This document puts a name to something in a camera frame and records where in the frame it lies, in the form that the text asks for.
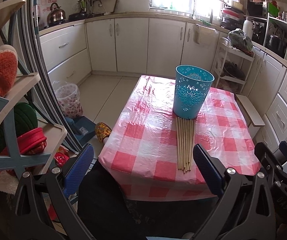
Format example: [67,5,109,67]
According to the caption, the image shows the black pan in cart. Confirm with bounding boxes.
[221,62,246,80]

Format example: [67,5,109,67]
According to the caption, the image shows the stacked bowls and dishes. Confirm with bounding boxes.
[220,0,244,31]

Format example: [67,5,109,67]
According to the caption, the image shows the white wooden stool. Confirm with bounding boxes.
[235,94,265,139]

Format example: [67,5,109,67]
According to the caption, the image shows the copper kettle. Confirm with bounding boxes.
[47,2,66,25]

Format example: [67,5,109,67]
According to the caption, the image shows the blue dustpan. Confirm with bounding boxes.
[65,116,96,146]

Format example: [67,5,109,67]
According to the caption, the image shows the red white checkered tablecloth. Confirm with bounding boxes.
[98,75,260,202]

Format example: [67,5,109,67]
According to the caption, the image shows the black microwave oven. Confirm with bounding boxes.
[247,1,268,18]

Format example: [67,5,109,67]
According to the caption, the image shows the green bagged vegetables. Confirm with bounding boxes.
[228,28,253,53]

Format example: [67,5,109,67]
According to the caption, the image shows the hanging white waste bin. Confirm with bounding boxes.
[193,24,219,47]

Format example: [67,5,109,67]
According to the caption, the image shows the red woven hat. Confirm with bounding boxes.
[6,127,47,156]

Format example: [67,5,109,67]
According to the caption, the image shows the green round item on shelf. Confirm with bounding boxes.
[14,102,38,137]

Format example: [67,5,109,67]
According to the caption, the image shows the chrome sink faucet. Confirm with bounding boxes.
[191,0,196,20]

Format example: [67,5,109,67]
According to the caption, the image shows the white thermos jug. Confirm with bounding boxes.
[242,17,255,39]

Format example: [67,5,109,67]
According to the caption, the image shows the floral lined trash bin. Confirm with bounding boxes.
[52,81,83,119]

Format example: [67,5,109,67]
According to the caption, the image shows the beige shelf rack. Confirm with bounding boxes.
[0,0,68,178]

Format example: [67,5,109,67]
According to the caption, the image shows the black frying pan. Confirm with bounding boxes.
[68,11,88,21]

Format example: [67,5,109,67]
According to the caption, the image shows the teal perforated plastic bin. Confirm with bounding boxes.
[173,65,215,120]

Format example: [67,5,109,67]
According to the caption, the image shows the white tiered kitchen cart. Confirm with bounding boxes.
[211,37,255,94]

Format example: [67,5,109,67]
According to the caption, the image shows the yellow patterned slipper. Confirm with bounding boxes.
[95,122,112,145]

